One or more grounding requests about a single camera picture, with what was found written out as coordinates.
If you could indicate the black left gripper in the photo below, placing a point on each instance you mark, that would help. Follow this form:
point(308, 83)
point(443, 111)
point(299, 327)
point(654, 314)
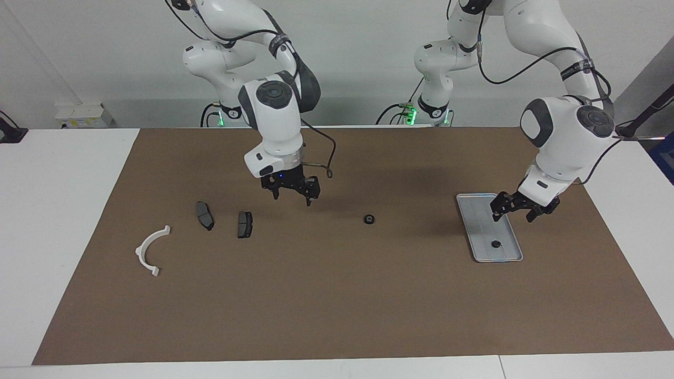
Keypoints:
point(526, 202)

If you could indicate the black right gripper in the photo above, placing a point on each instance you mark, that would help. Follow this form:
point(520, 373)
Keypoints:
point(289, 179)

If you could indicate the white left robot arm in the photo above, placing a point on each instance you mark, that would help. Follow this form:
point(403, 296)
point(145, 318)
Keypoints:
point(563, 142)

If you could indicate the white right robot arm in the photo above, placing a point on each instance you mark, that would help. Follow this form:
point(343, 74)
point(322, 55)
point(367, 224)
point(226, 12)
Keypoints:
point(276, 126)

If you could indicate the silver metal tray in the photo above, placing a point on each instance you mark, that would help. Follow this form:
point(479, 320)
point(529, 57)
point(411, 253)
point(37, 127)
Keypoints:
point(482, 231)

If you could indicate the short dark brake pad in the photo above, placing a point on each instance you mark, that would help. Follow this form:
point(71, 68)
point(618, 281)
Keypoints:
point(245, 225)

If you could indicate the long dark brake pad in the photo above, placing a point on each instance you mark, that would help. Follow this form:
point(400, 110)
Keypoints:
point(205, 216)

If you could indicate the brown table mat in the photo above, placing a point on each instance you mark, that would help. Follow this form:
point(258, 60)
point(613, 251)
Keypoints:
point(337, 295)

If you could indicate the blue object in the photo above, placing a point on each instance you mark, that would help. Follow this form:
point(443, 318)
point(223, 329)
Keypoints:
point(664, 158)

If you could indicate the white power box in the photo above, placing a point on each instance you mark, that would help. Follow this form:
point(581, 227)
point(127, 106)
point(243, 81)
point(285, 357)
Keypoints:
point(79, 116)

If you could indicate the black camera stand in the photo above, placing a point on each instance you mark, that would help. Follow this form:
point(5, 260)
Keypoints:
point(640, 121)

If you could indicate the white semicircular plastic bracket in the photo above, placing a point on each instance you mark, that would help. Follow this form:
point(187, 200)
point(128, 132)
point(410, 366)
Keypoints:
point(140, 251)

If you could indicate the black clamp mount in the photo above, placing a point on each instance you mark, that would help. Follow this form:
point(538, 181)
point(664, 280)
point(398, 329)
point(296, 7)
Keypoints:
point(10, 134)

